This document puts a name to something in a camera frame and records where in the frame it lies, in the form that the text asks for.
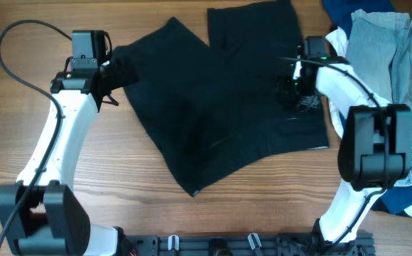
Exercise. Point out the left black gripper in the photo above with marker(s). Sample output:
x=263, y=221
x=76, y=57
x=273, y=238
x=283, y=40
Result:
x=121, y=79

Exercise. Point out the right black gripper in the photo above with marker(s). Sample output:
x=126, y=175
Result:
x=289, y=91

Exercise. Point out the black shorts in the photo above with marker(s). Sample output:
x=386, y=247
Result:
x=214, y=107

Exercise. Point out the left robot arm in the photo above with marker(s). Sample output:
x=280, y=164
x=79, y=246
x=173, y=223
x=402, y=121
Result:
x=40, y=214

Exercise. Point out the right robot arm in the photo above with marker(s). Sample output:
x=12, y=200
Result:
x=375, y=149

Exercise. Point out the blue garment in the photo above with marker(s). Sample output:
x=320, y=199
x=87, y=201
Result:
x=340, y=12

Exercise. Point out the right grey rail clip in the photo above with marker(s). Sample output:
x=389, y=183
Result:
x=255, y=244

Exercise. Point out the grey rail clip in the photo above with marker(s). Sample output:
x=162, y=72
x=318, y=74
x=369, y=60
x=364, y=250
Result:
x=255, y=244
x=173, y=243

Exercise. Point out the left grey rail clip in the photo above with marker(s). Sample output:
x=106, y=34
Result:
x=173, y=243

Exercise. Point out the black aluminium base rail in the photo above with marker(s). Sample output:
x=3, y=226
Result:
x=284, y=244

